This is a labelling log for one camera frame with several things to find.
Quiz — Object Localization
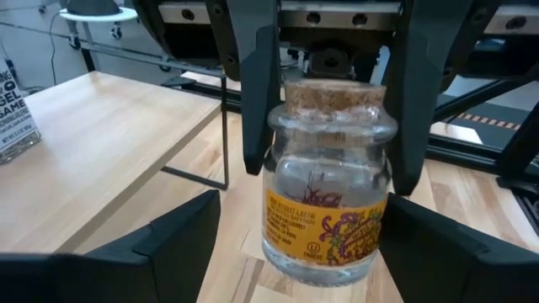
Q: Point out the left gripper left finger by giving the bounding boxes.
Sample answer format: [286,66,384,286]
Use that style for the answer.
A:
[0,189,222,303]

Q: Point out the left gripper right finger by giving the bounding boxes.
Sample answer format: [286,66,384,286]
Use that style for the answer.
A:
[378,192,539,303]

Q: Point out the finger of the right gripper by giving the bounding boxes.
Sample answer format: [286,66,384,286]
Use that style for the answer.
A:
[385,0,502,197]
[227,0,282,177]

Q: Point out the white-lid bagel sesame seasoning jar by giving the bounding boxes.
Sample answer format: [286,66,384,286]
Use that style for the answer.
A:
[0,58,42,165]

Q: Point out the wooden shelf riser black legs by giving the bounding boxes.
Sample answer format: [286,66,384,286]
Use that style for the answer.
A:
[0,70,231,256]

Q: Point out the wheeled cart base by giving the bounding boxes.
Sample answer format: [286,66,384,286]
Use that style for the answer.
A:
[62,16,127,51]

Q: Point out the grey round-base floor stand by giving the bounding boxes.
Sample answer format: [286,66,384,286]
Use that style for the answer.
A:
[58,6,139,24]

